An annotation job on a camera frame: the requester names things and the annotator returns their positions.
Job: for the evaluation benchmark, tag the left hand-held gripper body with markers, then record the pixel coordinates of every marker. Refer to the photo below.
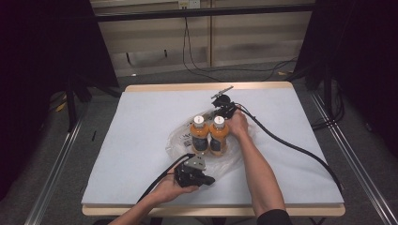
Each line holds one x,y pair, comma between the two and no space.
191,175

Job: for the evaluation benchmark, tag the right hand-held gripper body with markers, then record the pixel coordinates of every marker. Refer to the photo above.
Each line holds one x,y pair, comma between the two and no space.
223,103

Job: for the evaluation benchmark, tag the orange drink bottle white cap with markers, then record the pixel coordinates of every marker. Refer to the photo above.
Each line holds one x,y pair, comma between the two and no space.
199,134
218,136

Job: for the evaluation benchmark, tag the clear plastic bag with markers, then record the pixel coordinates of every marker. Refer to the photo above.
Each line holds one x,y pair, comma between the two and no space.
176,143

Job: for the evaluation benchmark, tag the person's right hand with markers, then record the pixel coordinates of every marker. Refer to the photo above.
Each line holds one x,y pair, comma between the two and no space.
238,125

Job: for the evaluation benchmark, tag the person's left hand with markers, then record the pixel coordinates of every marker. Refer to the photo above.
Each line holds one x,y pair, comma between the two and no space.
170,192

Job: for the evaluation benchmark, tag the wooden table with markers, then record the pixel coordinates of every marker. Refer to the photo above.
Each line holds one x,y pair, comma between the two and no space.
203,211

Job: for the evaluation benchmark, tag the white table mat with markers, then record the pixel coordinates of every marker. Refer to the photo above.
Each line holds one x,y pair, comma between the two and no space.
140,125

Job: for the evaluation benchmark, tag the person's black sleeve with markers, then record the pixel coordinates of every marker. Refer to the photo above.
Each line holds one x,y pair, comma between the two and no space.
275,218

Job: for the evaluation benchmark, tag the black horizontal bar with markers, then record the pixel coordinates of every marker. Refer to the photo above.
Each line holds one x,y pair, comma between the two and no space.
200,12

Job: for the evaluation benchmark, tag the small black floor object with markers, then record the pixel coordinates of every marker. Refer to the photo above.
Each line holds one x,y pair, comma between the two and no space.
94,135

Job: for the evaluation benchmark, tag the black metal stand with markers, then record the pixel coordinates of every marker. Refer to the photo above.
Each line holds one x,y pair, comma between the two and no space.
71,103
328,93

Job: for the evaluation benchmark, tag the yellow floor tape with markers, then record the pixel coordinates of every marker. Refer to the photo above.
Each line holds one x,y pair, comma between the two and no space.
61,107

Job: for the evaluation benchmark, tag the black curtain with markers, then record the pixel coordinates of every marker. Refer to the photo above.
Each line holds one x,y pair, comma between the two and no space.
359,47
37,62

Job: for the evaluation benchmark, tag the white wall power outlet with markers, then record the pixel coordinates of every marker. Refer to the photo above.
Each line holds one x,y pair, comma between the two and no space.
189,3

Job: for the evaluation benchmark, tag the metal floor rail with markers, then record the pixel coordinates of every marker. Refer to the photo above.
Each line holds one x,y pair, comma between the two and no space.
359,162
53,175

